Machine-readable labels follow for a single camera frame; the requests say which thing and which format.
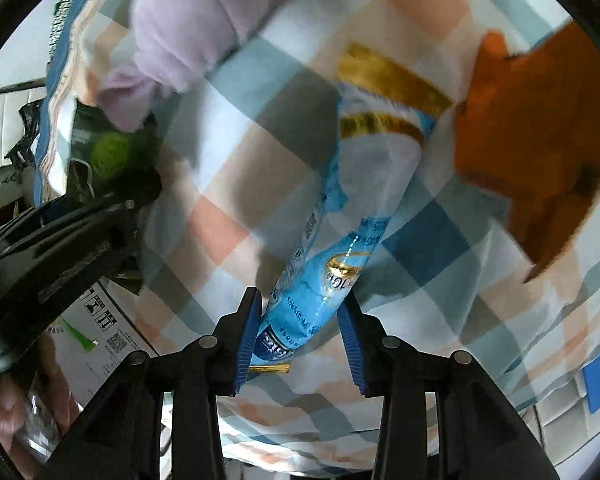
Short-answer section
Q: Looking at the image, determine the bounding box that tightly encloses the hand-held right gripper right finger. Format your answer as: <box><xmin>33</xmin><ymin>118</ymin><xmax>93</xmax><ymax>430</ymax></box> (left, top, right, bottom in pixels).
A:
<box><xmin>336</xmin><ymin>290</ymin><xmax>563</xmax><ymax>480</ymax></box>

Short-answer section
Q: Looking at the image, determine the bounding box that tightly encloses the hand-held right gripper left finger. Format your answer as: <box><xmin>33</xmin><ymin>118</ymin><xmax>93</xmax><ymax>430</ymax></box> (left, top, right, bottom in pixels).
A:
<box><xmin>36</xmin><ymin>287</ymin><xmax>264</xmax><ymax>480</ymax></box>

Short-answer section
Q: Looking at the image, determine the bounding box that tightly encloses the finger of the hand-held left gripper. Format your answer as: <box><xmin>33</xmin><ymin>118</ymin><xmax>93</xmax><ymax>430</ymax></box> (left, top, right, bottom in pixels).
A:
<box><xmin>0</xmin><ymin>199</ymin><xmax>153</xmax><ymax>281</ymax></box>

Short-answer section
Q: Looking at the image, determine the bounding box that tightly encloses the blue and white plastic packet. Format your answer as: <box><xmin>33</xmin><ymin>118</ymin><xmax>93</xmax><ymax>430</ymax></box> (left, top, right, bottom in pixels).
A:
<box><xmin>249</xmin><ymin>42</ymin><xmax>455</xmax><ymax>375</ymax></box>

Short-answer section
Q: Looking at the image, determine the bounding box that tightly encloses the white cardboard box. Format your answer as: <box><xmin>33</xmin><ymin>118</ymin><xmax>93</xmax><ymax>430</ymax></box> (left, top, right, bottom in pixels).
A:
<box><xmin>47</xmin><ymin>277</ymin><xmax>156</xmax><ymax>403</ymax></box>

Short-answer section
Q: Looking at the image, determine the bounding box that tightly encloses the black plastic bag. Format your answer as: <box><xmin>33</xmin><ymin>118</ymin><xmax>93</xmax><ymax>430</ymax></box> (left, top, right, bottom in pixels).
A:
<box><xmin>4</xmin><ymin>100</ymin><xmax>48</xmax><ymax>181</ymax></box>

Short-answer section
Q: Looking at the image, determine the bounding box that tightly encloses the orange plush toy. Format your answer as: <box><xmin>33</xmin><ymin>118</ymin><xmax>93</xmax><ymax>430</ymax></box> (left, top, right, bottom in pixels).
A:
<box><xmin>452</xmin><ymin>22</ymin><xmax>600</xmax><ymax>283</ymax></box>

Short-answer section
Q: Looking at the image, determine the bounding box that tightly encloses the checked bed sheet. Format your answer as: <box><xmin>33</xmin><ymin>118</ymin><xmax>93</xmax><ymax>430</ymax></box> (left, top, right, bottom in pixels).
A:
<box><xmin>39</xmin><ymin>0</ymin><xmax>600</xmax><ymax>476</ymax></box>

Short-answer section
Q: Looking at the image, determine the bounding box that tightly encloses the dark packet with green print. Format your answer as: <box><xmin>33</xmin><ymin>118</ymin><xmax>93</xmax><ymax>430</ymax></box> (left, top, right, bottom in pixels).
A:
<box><xmin>66</xmin><ymin>99</ymin><xmax>163</xmax><ymax>206</ymax></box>

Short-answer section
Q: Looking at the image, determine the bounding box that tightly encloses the blue striped blanket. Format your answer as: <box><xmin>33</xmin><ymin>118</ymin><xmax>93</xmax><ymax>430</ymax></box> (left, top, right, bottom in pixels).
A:
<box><xmin>32</xmin><ymin>0</ymin><xmax>112</xmax><ymax>211</ymax></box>

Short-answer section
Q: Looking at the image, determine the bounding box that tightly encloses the lilac cloth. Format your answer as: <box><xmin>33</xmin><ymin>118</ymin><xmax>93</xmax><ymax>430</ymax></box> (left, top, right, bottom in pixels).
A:
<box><xmin>96</xmin><ymin>0</ymin><xmax>341</xmax><ymax>133</ymax></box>

